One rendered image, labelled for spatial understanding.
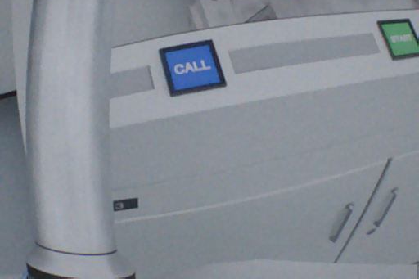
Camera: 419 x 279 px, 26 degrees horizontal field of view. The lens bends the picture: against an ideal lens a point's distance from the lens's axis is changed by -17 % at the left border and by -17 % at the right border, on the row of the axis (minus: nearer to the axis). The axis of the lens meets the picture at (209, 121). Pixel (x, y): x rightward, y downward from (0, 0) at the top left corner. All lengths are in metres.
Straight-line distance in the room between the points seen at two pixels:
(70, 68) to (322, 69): 0.34
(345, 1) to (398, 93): 0.17
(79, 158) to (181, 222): 0.45
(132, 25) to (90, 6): 0.43
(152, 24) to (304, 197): 0.29
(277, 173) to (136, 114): 0.24
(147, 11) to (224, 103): 0.27
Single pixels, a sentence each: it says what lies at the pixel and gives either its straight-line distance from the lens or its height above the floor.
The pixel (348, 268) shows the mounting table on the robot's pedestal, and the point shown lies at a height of 0.82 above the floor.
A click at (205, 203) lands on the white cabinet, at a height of 0.74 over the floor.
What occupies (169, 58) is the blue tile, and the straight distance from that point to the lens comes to 1.04.
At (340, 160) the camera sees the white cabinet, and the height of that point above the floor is 0.77.
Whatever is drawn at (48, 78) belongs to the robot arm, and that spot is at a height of 1.15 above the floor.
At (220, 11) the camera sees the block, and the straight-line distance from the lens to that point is 1.15.
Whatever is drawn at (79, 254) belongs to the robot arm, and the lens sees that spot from 0.84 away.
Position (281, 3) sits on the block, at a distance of 1.17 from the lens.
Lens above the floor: 1.84
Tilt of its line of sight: 60 degrees down
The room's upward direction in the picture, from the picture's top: 8 degrees clockwise
